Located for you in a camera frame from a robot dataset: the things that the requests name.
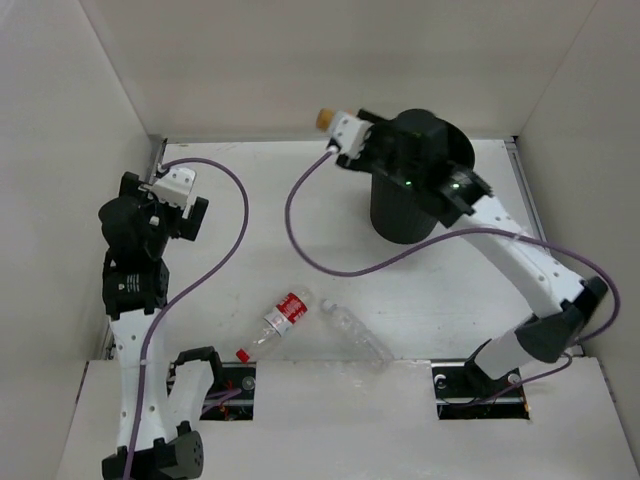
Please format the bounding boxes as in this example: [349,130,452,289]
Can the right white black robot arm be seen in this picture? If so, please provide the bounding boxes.
[316,109,609,396]

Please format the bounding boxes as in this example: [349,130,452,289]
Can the clear unlabelled plastic bottle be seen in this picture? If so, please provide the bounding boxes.
[320,299,394,375]

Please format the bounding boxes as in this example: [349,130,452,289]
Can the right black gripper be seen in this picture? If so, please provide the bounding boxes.
[336,108,422,191]

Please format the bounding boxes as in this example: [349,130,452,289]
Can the orange juice bottle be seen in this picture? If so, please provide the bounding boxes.
[315,108,338,132]

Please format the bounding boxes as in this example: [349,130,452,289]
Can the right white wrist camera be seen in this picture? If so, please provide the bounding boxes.
[327,111,372,159]

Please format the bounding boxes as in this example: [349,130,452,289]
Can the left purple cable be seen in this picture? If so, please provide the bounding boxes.
[122,157,250,480]

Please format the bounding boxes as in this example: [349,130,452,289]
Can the black ribbed plastic bin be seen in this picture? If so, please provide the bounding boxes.
[370,109,475,245]

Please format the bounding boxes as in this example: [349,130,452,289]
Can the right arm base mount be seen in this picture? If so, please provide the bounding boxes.
[431,359,530,420]

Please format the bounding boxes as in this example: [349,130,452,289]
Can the purple cable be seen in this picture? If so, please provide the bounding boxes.
[122,157,250,480]
[284,149,622,406]

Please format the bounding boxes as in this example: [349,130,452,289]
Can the right aluminium table rail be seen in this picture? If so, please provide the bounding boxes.
[503,134,584,356]

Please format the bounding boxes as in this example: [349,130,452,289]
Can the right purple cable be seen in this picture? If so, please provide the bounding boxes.
[284,149,622,406]

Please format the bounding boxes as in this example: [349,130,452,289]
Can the red label plastic bottle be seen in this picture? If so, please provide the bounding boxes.
[235,286,313,364]

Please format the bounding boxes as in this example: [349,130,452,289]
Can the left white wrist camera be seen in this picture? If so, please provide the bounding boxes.
[139,167,196,217]

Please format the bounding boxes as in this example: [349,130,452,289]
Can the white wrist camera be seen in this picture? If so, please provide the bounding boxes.
[327,111,372,159]
[139,167,196,217]

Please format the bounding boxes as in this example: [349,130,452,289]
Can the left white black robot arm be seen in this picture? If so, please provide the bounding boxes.
[98,168,225,479]

